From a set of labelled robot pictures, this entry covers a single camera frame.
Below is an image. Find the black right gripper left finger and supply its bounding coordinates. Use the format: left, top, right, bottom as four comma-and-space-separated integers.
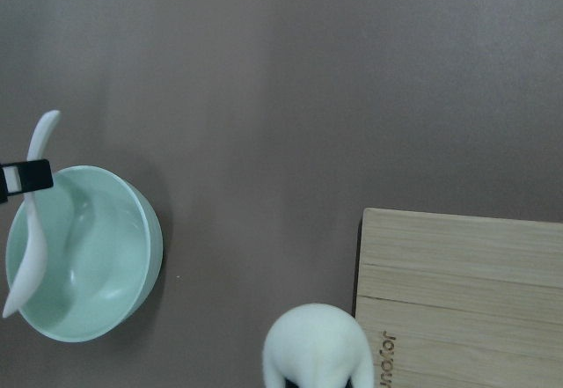
283, 377, 299, 388

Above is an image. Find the mint green bowl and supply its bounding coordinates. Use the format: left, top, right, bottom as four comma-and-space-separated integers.
20, 165, 164, 342

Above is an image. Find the white ceramic spoon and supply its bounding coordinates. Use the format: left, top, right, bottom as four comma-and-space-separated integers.
3, 110, 60, 318

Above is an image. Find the wooden cutting board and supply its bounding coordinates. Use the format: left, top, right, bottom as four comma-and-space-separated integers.
355, 208, 562, 387

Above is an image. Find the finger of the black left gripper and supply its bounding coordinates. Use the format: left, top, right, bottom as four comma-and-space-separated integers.
1, 159, 54, 203

